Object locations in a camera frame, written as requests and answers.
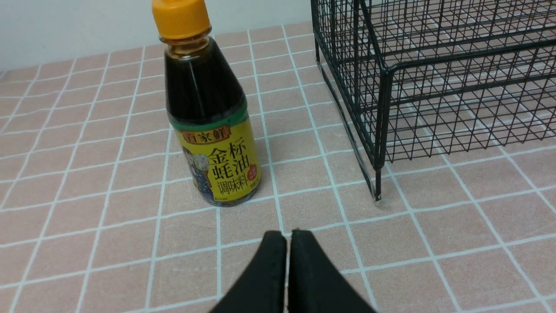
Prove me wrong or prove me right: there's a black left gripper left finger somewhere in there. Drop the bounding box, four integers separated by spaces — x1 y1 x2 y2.
210 230 287 313

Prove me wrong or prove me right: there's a black wire rack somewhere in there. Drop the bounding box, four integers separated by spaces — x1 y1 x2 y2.
311 0 556 202

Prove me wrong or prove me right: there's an oyster sauce bottle yellow cap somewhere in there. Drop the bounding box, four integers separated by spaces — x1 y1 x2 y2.
152 0 262 207

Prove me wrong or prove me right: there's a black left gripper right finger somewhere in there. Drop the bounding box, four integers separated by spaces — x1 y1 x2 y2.
288 230 375 313

